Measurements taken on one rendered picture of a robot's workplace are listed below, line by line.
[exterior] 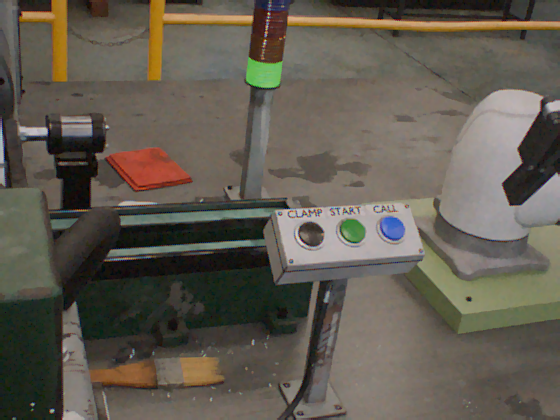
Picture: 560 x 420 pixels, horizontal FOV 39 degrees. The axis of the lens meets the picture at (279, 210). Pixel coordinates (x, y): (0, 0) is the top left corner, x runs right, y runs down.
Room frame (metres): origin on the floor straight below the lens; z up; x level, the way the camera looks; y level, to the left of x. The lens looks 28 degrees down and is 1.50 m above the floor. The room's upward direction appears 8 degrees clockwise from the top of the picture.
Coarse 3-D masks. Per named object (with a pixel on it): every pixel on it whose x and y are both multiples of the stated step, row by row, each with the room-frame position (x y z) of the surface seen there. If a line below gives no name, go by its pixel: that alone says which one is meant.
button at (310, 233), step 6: (306, 222) 0.76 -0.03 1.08; (312, 222) 0.76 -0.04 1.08; (300, 228) 0.75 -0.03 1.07; (306, 228) 0.75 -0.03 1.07; (312, 228) 0.75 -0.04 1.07; (318, 228) 0.76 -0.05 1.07; (300, 234) 0.74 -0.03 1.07; (306, 234) 0.75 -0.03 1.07; (312, 234) 0.75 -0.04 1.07; (318, 234) 0.75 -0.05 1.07; (300, 240) 0.74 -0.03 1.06; (306, 240) 0.74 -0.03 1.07; (312, 240) 0.74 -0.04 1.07; (318, 240) 0.74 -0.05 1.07; (312, 246) 0.74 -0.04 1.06
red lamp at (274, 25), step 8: (256, 8) 1.30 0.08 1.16; (256, 16) 1.30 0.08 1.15; (264, 16) 1.29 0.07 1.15; (272, 16) 1.29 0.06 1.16; (280, 16) 1.30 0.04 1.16; (288, 16) 1.32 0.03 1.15; (256, 24) 1.30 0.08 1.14; (264, 24) 1.29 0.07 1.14; (272, 24) 1.29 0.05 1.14; (280, 24) 1.30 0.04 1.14; (256, 32) 1.30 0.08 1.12; (264, 32) 1.29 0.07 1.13; (272, 32) 1.29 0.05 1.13; (280, 32) 1.30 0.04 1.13
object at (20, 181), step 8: (8, 120) 1.02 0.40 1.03; (16, 120) 1.02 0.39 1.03; (8, 128) 0.99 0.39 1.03; (16, 128) 1.00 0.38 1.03; (8, 136) 0.97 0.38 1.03; (16, 136) 0.97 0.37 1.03; (8, 144) 0.94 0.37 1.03; (16, 144) 0.95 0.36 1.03; (8, 152) 0.92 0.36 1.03; (16, 152) 0.92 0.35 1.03; (8, 160) 0.90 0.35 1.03; (16, 160) 0.90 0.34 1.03; (8, 168) 0.88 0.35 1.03; (16, 168) 0.88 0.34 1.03; (24, 168) 0.88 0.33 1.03; (8, 176) 0.90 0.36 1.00; (16, 176) 0.86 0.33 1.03; (24, 176) 0.86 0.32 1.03; (16, 184) 0.84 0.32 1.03; (24, 184) 0.84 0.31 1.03
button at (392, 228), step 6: (390, 216) 0.80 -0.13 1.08; (384, 222) 0.79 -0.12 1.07; (390, 222) 0.79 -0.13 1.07; (396, 222) 0.79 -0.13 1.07; (384, 228) 0.78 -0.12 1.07; (390, 228) 0.79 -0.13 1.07; (396, 228) 0.79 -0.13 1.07; (402, 228) 0.79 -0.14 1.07; (384, 234) 0.78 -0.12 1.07; (390, 234) 0.78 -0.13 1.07; (396, 234) 0.78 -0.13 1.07; (402, 234) 0.78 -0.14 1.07; (396, 240) 0.78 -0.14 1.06
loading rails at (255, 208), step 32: (64, 224) 0.94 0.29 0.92; (128, 224) 0.97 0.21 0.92; (160, 224) 0.98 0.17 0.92; (192, 224) 1.00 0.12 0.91; (224, 224) 1.02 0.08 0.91; (256, 224) 1.04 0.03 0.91; (128, 256) 0.87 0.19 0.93; (160, 256) 0.88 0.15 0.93; (192, 256) 0.90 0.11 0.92; (224, 256) 0.92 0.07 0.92; (256, 256) 0.93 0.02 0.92; (96, 288) 0.85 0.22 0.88; (128, 288) 0.87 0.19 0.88; (160, 288) 0.88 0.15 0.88; (192, 288) 0.90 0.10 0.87; (224, 288) 0.92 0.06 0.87; (256, 288) 0.94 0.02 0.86; (288, 288) 0.96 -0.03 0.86; (96, 320) 0.85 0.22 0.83; (128, 320) 0.87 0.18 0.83; (160, 320) 0.88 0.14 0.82; (192, 320) 0.90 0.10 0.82; (224, 320) 0.92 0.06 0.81; (256, 320) 0.94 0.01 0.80; (288, 320) 0.93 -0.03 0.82
